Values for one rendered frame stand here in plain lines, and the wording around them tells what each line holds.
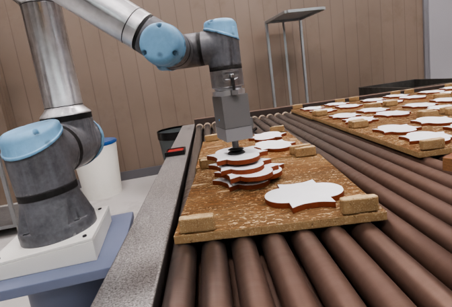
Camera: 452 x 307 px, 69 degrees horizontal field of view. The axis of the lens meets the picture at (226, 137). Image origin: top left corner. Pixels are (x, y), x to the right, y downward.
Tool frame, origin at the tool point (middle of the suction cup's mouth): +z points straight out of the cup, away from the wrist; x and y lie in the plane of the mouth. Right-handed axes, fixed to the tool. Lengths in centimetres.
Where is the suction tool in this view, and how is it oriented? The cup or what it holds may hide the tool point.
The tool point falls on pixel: (237, 157)
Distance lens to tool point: 79.1
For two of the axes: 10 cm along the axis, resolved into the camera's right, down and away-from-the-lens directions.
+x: -9.5, 1.7, -2.6
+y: -2.8, -1.3, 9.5
